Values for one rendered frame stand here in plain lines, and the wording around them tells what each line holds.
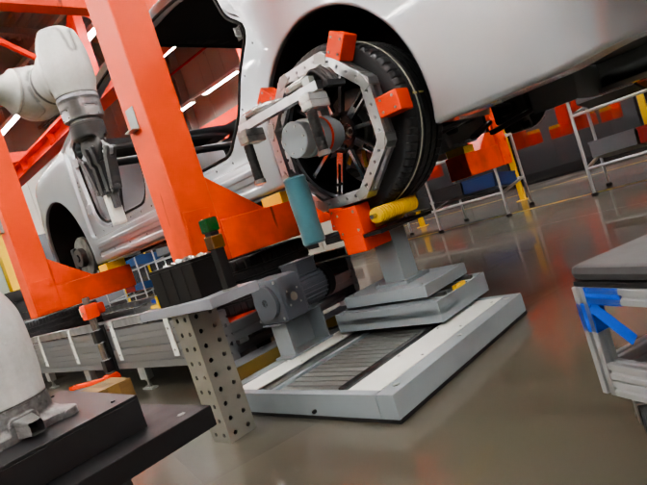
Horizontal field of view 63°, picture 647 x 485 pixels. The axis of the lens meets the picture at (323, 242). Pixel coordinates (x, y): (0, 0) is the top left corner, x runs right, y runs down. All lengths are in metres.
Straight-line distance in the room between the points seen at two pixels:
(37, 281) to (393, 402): 2.84
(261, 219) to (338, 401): 0.97
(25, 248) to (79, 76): 2.63
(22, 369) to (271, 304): 1.11
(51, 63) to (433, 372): 1.21
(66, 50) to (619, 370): 1.26
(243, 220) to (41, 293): 1.94
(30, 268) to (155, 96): 1.96
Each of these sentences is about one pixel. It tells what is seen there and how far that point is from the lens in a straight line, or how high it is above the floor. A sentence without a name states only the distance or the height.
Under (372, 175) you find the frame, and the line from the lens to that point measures 1.86.
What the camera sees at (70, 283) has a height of 0.67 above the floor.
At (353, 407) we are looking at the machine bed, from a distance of 1.52.
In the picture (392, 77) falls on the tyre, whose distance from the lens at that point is 1.89.
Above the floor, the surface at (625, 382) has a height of 0.13.
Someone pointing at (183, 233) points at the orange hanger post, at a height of 0.67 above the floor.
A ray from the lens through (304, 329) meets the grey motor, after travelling 2.25.
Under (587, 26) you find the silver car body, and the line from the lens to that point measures 1.70.
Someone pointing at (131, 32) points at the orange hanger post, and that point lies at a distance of 2.24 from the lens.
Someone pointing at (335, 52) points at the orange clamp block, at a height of 1.09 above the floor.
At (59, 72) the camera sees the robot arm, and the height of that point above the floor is 1.03.
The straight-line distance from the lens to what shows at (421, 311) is 1.92.
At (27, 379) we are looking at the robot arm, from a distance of 1.08.
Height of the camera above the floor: 0.56
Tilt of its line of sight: 3 degrees down
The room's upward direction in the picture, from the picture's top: 18 degrees counter-clockwise
